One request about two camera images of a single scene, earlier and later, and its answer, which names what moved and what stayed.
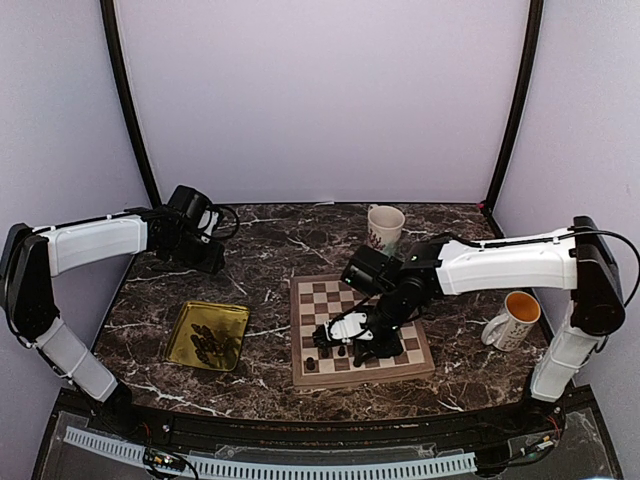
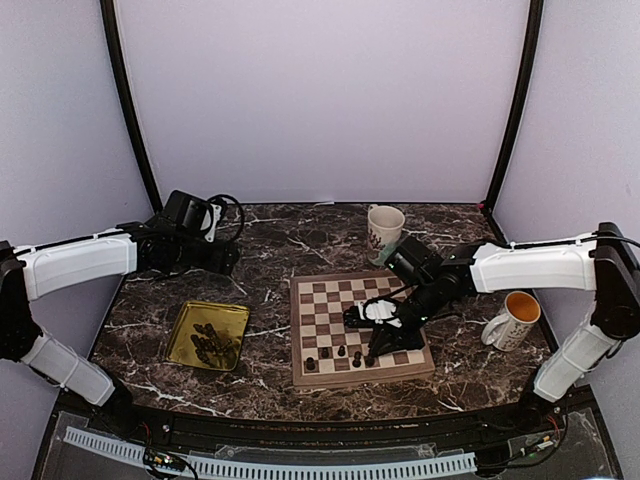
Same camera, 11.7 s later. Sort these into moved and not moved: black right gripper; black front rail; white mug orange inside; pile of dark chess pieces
Moved: black right gripper
Not moved: pile of dark chess pieces; black front rail; white mug orange inside
